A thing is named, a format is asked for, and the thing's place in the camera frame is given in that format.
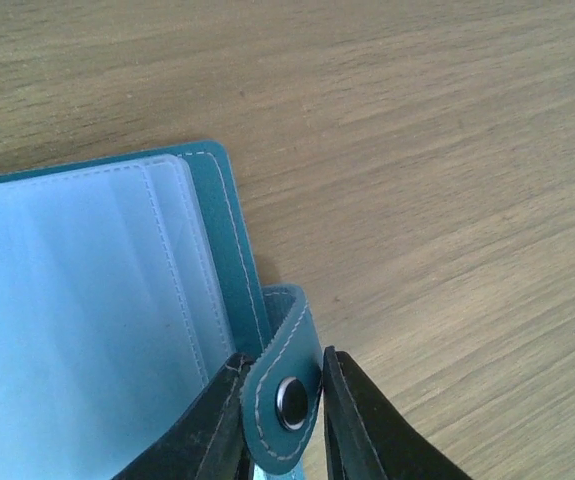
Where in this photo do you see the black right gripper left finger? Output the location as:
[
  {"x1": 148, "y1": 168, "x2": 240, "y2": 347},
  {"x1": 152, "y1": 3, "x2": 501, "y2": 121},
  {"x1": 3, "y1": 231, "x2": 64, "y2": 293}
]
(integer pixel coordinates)
[{"x1": 115, "y1": 353, "x2": 254, "y2": 480}]

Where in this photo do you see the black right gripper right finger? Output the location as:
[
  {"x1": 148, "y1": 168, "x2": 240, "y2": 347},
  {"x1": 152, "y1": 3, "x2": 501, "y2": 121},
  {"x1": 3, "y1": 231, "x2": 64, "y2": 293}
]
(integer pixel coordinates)
[{"x1": 323, "y1": 346, "x2": 469, "y2": 480}]

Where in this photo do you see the blue leather card holder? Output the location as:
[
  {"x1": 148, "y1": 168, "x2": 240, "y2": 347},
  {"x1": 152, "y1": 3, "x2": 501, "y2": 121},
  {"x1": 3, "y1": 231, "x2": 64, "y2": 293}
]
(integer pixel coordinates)
[{"x1": 0, "y1": 140, "x2": 322, "y2": 479}]

